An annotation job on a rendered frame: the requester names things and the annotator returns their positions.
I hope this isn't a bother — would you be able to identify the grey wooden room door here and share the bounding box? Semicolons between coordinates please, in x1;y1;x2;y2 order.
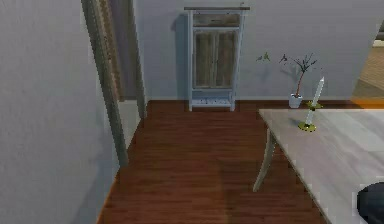
105;0;138;103

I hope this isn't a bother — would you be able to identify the white candle on green holder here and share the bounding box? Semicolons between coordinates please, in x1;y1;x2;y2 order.
297;76;326;133

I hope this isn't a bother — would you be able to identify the white wooden cupboard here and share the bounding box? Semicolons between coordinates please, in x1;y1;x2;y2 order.
183;5;251;113

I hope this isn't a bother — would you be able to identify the pale wooden table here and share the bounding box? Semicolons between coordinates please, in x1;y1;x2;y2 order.
252;108;384;224

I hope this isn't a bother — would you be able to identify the bare plant in white pot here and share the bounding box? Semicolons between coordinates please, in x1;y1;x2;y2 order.
278;52;318;109

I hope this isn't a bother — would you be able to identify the dark round object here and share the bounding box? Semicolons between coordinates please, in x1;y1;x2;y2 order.
356;181;384;224

